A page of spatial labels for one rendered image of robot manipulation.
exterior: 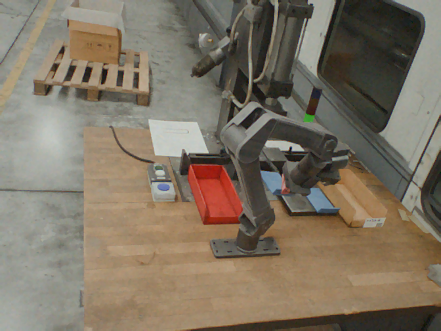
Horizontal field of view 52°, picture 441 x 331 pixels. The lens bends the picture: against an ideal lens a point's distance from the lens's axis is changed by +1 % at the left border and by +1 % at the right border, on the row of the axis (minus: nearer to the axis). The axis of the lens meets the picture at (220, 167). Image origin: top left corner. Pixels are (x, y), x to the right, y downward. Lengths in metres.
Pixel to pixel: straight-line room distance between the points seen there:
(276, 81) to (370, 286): 0.67
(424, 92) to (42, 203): 2.17
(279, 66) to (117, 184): 0.64
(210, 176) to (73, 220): 1.38
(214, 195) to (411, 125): 0.85
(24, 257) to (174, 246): 1.42
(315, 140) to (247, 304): 0.44
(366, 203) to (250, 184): 0.63
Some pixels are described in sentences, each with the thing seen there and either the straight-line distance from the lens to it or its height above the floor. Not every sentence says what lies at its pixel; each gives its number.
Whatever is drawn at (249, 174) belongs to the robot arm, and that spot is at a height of 1.18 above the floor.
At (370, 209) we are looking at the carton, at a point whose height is 0.92.
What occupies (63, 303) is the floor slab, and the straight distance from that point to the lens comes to 2.32.
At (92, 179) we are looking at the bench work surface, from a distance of 1.50.
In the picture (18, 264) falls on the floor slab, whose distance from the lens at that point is 2.53.
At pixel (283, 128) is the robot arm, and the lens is 1.07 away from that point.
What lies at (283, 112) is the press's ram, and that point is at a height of 1.18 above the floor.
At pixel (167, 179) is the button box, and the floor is 0.93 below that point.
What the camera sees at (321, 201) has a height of 0.92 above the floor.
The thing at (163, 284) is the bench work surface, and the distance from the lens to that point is 1.15.
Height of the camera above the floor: 1.73
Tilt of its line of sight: 30 degrees down
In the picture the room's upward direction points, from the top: 11 degrees clockwise
